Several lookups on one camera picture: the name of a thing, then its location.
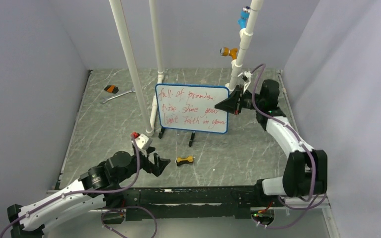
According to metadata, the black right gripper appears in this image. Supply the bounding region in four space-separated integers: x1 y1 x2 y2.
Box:
215 84 264 116

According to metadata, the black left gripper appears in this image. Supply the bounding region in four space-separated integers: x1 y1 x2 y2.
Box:
115 146 170 183

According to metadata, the yellow black eraser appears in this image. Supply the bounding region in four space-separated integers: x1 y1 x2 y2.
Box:
175 156 194 167

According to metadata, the blue framed whiteboard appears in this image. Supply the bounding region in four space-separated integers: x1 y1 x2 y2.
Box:
155 83 230 134

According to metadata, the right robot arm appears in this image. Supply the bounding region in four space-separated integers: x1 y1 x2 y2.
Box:
214 79 327 206

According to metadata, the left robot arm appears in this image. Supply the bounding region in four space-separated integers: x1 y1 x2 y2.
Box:
7 147 171 238

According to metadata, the orange nozzle fitting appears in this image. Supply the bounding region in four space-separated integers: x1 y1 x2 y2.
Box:
220 47 239 60

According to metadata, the silver wrench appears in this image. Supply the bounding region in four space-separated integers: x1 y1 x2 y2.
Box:
100 89 135 104

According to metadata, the blue nozzle fitting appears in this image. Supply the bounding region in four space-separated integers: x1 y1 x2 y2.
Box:
238 6 251 29

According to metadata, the orange black small tool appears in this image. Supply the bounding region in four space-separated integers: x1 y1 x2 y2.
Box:
104 85 119 94

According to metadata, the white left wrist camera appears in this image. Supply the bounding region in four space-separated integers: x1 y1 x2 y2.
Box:
130 132 153 153

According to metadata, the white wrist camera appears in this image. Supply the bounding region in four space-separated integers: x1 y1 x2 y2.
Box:
238 71 252 83
130 132 153 153

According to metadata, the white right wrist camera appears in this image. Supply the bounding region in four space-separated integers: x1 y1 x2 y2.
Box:
238 71 252 83

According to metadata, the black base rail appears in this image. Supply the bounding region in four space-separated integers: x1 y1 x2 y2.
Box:
103 185 278 221

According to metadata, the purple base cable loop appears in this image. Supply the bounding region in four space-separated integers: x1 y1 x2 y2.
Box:
101 205 158 238

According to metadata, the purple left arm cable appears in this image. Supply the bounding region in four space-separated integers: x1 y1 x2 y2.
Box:
0 136 142 238

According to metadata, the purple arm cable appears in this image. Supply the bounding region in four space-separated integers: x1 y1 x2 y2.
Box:
0 136 142 238
243 63 327 231

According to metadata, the white pvc pipe frame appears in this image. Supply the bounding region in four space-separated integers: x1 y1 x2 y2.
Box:
109 0 263 136

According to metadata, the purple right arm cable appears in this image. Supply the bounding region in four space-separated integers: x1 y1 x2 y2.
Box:
243 63 327 231

